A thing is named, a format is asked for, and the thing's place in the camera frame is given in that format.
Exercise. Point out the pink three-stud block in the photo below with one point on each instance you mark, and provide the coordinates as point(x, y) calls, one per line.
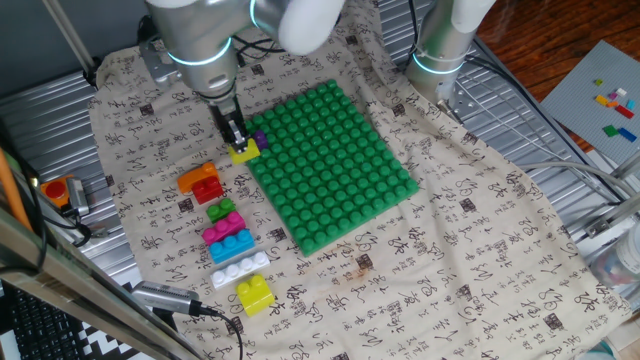
point(222, 229)

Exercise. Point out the blurred metal frame bar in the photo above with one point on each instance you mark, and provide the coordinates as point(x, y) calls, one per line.
point(75, 295)

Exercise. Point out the tiny cyan brick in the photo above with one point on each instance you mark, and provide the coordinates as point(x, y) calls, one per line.
point(630, 104)

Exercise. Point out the green two-stud block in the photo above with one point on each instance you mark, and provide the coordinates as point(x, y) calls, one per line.
point(220, 211)

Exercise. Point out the blue three-stud block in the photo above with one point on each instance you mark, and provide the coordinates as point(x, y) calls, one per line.
point(230, 247)

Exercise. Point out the beige calligraphy print cloth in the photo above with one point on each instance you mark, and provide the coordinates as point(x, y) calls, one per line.
point(450, 250)

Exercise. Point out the red two-stud block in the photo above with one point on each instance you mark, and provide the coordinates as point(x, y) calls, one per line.
point(207, 191)

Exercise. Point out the flat green brick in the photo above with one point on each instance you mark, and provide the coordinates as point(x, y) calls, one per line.
point(610, 130)

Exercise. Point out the flat blue brick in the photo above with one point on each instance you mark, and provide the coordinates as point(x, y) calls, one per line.
point(627, 134)

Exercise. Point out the white four-stud block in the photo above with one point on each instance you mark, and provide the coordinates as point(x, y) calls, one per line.
point(237, 270)

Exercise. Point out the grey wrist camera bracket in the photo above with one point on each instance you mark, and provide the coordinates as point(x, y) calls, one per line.
point(157, 62)

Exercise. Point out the green studded baseplate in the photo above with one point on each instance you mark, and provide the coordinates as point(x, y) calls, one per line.
point(330, 172)

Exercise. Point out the flat red brick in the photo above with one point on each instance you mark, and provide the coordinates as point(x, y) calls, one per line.
point(624, 111)

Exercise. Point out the aluminium bar with bracket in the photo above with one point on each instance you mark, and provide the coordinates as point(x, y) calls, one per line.
point(612, 217)

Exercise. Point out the aluminium frame bar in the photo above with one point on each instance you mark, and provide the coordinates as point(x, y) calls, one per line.
point(627, 165)

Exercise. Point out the grey slanted rod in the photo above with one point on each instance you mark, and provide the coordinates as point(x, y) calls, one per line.
point(70, 37)

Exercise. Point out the grey depth camera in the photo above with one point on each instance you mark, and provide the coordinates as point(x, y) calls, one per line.
point(165, 297)

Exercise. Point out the black rod clamp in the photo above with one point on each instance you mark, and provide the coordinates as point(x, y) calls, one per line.
point(91, 75)

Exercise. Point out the black keyboard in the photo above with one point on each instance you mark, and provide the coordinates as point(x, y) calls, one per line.
point(40, 330)

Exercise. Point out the tiny white brick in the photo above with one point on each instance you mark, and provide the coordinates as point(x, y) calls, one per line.
point(621, 92)

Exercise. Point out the orange block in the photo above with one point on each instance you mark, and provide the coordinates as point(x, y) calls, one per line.
point(192, 179)

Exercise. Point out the large yellow two-stud block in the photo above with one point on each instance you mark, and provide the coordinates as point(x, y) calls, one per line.
point(255, 297)

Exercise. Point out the silver metal box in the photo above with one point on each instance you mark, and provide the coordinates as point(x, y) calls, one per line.
point(78, 196)

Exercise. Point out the orange pole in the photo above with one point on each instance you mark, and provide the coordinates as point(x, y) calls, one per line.
point(12, 195)

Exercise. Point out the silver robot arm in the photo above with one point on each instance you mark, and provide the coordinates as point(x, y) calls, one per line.
point(200, 35)

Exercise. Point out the clear plastic jar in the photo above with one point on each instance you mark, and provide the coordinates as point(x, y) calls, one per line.
point(622, 262)

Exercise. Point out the black white pattern board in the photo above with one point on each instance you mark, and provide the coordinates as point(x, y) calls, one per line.
point(107, 345)

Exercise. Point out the purple block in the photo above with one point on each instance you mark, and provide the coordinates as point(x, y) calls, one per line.
point(261, 140)

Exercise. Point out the grey flat brick baseplate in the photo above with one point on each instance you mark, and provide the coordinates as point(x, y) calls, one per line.
point(575, 105)

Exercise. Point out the small yellow block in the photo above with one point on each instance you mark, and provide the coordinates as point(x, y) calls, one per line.
point(247, 156)

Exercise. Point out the tiny yellow brick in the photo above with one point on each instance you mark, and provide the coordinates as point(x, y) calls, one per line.
point(601, 100)

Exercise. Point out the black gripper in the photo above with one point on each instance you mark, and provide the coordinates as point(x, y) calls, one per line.
point(227, 115)

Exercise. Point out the tiny orange brick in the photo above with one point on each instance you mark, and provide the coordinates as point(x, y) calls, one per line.
point(612, 104)

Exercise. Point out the teal round container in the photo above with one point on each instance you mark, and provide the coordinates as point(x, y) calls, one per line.
point(600, 352)

